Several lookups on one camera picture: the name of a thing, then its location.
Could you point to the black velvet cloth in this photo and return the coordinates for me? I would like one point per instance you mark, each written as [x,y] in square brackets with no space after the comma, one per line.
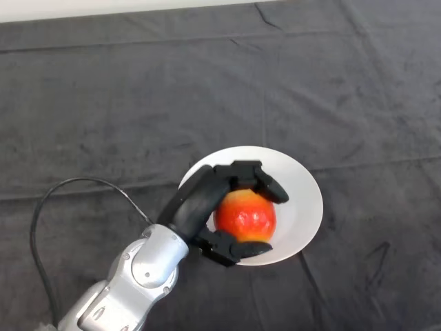
[138,103]

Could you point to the red and yellow apple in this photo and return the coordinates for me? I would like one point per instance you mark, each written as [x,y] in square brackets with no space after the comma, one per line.
[246,219]

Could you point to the round white plate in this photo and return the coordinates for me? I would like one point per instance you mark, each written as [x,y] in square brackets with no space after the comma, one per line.
[299,210]

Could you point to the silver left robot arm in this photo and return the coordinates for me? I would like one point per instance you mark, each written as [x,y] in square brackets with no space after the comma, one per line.
[134,279]

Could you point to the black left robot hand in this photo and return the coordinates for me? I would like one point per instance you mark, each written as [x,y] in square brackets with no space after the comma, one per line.
[198,207]

